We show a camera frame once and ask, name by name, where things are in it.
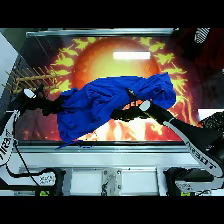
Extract blue long-sleeved shirt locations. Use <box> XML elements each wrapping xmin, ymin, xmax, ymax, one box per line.
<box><xmin>55</xmin><ymin>72</ymin><xmax>177</xmax><ymax>150</ymax></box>

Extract black cable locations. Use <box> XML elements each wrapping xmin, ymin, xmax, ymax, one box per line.
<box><xmin>11</xmin><ymin>139</ymin><xmax>42</xmax><ymax>187</ymax></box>

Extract striped garment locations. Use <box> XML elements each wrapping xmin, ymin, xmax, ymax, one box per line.
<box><xmin>194</xmin><ymin>28</ymin><xmax>211</xmax><ymax>45</ymax></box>

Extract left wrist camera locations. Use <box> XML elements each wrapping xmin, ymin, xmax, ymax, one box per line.
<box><xmin>34</xmin><ymin>83</ymin><xmax>46</xmax><ymax>100</ymax></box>

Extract wooden rack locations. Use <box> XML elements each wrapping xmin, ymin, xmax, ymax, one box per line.
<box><xmin>2</xmin><ymin>64</ymin><xmax>72</xmax><ymax>95</ymax></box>

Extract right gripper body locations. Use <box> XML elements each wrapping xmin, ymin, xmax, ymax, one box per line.
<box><xmin>110</xmin><ymin>106</ymin><xmax>142</xmax><ymax>122</ymax></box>

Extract black garment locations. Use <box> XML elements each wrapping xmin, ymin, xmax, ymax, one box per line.
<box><xmin>199</xmin><ymin>111</ymin><xmax>224</xmax><ymax>132</ymax></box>

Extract heap of clothes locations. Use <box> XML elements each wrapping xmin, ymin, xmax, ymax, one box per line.
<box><xmin>176</xmin><ymin>28</ymin><xmax>224</xmax><ymax>109</ymax></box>

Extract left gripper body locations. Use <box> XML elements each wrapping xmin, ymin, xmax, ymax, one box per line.
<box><xmin>39</xmin><ymin>95</ymin><xmax>66</xmax><ymax>117</ymax></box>

